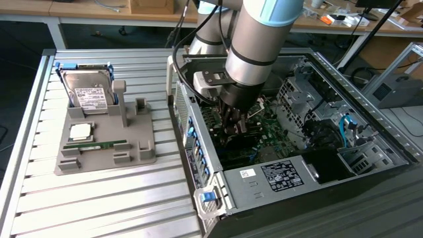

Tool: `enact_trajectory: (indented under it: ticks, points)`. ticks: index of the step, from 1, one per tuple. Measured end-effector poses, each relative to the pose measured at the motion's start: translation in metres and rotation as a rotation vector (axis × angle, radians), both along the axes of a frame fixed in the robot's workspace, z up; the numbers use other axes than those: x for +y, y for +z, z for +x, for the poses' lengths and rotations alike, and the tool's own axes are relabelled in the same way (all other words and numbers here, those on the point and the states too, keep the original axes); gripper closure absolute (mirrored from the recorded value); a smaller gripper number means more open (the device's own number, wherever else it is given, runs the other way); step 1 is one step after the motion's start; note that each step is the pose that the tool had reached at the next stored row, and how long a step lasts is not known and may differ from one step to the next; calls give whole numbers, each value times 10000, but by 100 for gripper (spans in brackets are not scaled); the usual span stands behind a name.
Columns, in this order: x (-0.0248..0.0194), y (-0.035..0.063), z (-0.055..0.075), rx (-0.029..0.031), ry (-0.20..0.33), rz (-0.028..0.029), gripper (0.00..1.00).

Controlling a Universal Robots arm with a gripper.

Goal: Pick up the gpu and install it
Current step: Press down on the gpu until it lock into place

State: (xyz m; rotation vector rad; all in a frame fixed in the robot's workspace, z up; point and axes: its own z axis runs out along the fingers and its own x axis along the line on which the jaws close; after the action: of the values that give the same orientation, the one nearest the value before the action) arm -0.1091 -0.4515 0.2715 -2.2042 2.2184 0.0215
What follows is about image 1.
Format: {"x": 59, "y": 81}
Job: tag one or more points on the blue case latch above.
{"x": 207, "y": 197}

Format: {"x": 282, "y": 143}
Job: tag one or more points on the green RAM stick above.
{"x": 108, "y": 144}

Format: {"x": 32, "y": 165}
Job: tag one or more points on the metal socket cover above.
{"x": 258, "y": 109}

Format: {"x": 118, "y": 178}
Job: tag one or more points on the grey parts rack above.
{"x": 99, "y": 158}

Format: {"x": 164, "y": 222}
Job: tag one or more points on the grey computer tower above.
{"x": 396, "y": 91}

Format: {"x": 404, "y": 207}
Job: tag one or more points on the silver hard disk drive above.
{"x": 86, "y": 84}

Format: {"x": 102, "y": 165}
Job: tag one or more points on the silver CPU chip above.
{"x": 79, "y": 131}

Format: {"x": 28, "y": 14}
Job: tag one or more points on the aluminium profile frame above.
{"x": 410, "y": 53}

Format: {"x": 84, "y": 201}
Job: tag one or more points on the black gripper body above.
{"x": 240, "y": 95}

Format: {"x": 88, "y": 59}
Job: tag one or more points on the perforated metal drive cage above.
{"x": 294, "y": 99}

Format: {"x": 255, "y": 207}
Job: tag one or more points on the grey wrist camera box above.
{"x": 206, "y": 83}

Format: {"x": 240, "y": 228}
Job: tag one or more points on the green motherboard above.
{"x": 274, "y": 129}

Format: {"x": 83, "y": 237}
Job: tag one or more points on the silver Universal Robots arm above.
{"x": 254, "y": 49}

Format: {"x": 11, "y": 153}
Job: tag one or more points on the grey power supply unit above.
{"x": 244, "y": 191}

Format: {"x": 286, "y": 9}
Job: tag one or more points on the white cup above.
{"x": 318, "y": 3}

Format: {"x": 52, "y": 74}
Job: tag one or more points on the brown cardboard box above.
{"x": 152, "y": 6}

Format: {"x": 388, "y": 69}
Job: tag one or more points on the grey metal disk bay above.
{"x": 360, "y": 161}

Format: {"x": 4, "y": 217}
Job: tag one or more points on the wooden desk grey frame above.
{"x": 32, "y": 10}

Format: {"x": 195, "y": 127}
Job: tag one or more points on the small orange box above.
{"x": 327, "y": 19}

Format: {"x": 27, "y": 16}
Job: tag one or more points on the cluttered wooden desk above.
{"x": 396, "y": 28}

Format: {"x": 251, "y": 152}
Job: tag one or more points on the black monitor with stand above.
{"x": 368, "y": 17}

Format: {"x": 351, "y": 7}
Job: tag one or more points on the black graphics card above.
{"x": 240, "y": 141}

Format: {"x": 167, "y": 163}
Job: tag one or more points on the black RAM slot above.
{"x": 254, "y": 128}

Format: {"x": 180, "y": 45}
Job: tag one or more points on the open black PC case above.
{"x": 280, "y": 218}

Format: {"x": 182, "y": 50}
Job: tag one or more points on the brown cardboard piece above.
{"x": 412, "y": 12}

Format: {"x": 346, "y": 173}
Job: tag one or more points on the small white box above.
{"x": 362, "y": 22}

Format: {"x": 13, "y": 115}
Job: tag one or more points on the black tripod pole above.
{"x": 368, "y": 37}

